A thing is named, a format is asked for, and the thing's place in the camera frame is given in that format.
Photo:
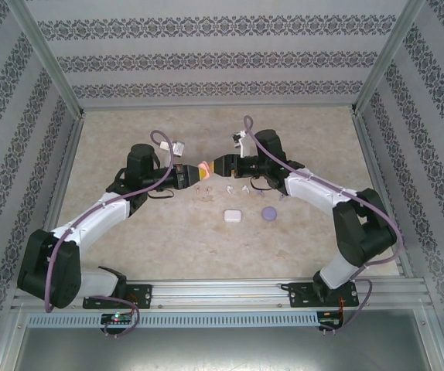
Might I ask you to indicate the pink round charging case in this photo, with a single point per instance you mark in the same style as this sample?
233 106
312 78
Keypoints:
206 170

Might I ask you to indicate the aluminium frame bar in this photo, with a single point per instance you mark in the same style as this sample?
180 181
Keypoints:
3 340
436 340

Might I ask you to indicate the right small circuit board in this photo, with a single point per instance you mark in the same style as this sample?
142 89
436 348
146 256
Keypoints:
330 322

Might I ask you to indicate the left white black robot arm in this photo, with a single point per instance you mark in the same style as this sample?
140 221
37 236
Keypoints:
90 220

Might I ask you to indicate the left small circuit board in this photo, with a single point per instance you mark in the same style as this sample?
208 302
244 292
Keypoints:
117 318

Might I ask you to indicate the aluminium mounting rail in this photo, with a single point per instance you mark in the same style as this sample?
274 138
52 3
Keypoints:
214 291

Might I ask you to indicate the small circuit board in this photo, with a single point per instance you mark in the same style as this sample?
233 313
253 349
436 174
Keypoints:
330 322
117 318

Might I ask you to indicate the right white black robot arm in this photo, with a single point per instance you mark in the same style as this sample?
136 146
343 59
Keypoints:
315 189

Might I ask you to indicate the long aluminium frame rail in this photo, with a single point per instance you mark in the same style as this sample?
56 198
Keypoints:
214 107

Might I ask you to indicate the grey metal sheet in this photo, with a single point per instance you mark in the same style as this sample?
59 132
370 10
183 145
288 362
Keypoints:
222 351

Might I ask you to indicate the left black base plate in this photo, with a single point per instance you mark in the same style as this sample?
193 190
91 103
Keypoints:
141 291

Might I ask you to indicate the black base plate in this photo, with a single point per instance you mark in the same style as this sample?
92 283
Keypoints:
299 293
141 291

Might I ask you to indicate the white charging case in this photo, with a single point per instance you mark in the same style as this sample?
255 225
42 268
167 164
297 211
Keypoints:
232 215

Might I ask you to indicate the purple round charging case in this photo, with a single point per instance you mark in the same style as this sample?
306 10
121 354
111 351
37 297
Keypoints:
269 214

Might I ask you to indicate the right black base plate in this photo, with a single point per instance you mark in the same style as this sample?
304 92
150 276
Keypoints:
299 293

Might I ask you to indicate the aluminium frame post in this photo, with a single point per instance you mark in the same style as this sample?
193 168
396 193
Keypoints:
383 62
50 62

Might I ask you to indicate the purple earbud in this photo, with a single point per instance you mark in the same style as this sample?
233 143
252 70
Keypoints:
260 193
282 198

